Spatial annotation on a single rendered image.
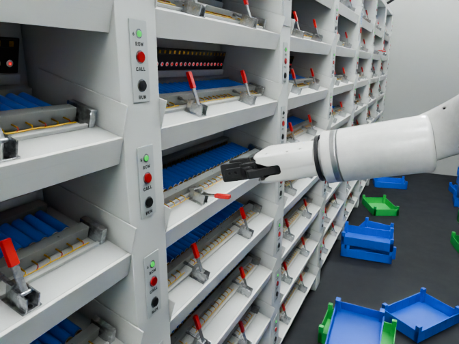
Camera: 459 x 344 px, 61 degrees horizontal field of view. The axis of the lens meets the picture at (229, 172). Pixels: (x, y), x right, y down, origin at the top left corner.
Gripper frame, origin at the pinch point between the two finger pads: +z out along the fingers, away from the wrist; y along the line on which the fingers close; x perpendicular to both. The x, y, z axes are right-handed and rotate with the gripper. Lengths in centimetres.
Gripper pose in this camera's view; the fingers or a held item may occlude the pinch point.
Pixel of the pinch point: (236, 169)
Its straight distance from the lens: 69.9
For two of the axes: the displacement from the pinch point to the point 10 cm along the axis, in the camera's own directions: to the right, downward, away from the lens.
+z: -8.9, 1.2, 4.4
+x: 2.1, 9.6, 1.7
